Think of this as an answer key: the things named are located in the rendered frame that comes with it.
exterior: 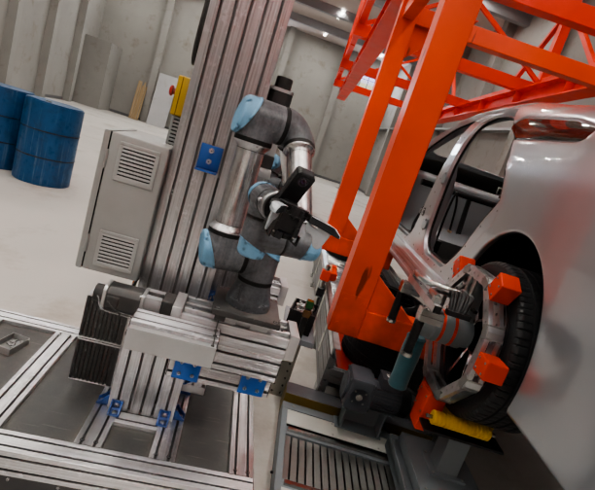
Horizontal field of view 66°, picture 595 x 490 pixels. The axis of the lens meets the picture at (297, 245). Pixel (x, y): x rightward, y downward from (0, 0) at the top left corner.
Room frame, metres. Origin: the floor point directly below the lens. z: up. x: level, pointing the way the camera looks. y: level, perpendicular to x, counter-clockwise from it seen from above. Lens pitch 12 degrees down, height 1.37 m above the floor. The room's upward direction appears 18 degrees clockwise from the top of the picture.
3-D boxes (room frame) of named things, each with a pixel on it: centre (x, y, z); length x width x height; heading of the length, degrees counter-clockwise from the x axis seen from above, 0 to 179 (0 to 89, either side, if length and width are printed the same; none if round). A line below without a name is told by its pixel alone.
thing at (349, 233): (4.25, -0.62, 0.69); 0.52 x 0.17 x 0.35; 92
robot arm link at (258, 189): (1.15, 0.11, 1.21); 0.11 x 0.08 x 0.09; 24
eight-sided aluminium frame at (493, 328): (1.82, -0.75, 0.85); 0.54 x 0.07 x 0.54; 2
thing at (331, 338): (3.57, -0.35, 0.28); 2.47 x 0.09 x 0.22; 2
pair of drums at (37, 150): (5.38, 3.53, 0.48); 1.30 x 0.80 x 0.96; 96
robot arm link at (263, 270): (1.44, 0.10, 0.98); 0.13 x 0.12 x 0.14; 114
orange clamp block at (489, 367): (1.50, -0.77, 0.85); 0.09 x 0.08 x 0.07; 2
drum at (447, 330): (1.81, -0.68, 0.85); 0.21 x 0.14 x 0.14; 92
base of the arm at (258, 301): (1.45, 0.10, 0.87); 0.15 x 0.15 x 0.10
